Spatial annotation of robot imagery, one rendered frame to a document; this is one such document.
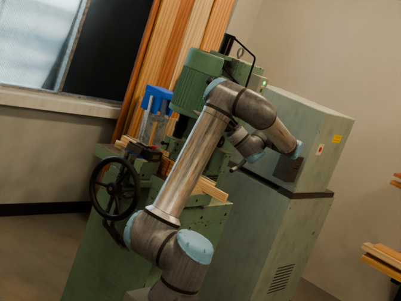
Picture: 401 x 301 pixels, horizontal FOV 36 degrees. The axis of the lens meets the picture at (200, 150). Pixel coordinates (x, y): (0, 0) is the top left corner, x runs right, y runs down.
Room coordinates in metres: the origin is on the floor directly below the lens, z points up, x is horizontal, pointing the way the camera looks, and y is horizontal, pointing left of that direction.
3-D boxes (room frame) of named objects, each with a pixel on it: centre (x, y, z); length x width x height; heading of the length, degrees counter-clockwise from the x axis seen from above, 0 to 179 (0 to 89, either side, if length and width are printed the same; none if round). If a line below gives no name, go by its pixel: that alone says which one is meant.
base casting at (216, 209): (3.01, 0.07, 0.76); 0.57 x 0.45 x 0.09; 150
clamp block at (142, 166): (2.75, 0.25, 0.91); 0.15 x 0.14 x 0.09; 60
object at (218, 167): (2.98, -0.10, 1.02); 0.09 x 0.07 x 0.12; 60
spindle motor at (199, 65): (2.90, 0.13, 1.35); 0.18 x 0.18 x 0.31
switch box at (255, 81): (3.11, -0.15, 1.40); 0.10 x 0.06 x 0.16; 150
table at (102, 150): (2.82, 0.21, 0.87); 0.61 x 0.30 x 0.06; 60
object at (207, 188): (2.86, 0.05, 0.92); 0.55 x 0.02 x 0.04; 60
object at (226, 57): (3.02, 0.06, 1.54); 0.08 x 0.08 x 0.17; 60
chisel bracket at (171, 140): (2.92, 0.12, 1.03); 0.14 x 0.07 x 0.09; 150
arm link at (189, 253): (2.12, -0.09, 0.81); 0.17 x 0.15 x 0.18; 65
